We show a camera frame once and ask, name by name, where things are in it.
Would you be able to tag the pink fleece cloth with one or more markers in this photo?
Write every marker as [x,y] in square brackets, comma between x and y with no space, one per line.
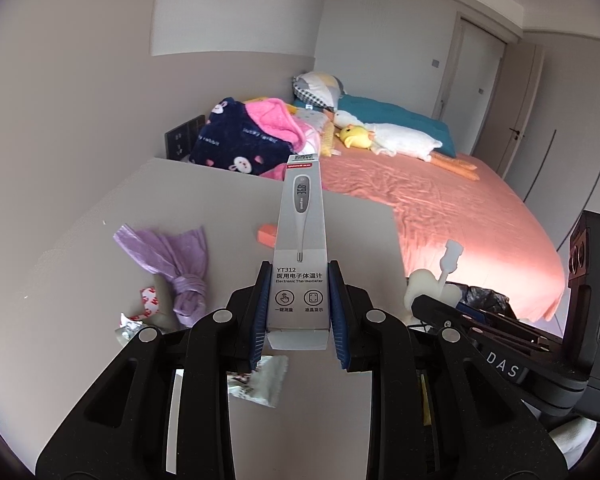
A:
[275,120]

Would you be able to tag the white room door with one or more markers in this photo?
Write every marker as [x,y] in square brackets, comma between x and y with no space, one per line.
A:
[475,60]

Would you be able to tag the black trash bag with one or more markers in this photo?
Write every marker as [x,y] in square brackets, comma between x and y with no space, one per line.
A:
[490,297]

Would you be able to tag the orange block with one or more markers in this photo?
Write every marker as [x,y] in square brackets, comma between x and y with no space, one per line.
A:
[267,235]

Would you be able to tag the white goose plush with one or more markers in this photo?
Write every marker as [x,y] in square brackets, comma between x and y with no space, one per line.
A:
[405,137]

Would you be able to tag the pink patterned wrapper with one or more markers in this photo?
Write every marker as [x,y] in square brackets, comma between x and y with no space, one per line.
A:
[147,305]

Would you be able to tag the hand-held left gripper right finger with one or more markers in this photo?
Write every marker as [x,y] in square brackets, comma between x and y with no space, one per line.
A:
[337,310]

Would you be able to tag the purple plastic bag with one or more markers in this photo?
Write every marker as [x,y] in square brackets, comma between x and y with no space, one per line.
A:
[180,260]

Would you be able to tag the white crumpled cloth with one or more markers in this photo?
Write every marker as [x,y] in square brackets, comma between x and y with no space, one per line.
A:
[575,435]

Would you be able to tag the white plastic pump dispenser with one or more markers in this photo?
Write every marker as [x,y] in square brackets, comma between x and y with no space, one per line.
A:
[430,282]

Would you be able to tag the navy rabbit print blanket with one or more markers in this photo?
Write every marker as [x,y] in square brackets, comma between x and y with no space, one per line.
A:
[235,140]

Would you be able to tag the white thermometer box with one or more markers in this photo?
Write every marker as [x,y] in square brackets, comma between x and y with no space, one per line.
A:
[300,240]

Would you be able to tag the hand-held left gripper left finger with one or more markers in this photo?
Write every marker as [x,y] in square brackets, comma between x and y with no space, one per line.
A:
[261,310]

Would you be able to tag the dark wall outlet panel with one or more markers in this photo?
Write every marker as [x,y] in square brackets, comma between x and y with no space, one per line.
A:
[185,137]

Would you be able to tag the yellow duck plush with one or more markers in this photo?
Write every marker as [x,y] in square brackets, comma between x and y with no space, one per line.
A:
[355,136]

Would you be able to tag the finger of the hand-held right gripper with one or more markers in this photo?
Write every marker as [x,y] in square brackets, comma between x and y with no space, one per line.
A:
[472,310]
[460,321]

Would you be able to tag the silver foil wrapper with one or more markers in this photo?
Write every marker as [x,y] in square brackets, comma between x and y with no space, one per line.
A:
[127,332]

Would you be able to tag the white red-print wrapper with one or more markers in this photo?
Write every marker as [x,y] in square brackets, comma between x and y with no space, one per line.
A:
[262,380]

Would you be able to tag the bed with pink sheet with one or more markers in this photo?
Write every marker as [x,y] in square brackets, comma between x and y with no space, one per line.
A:
[445,210]

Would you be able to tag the checked white yellow pillow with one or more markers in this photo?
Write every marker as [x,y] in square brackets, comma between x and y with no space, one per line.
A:
[317,87]

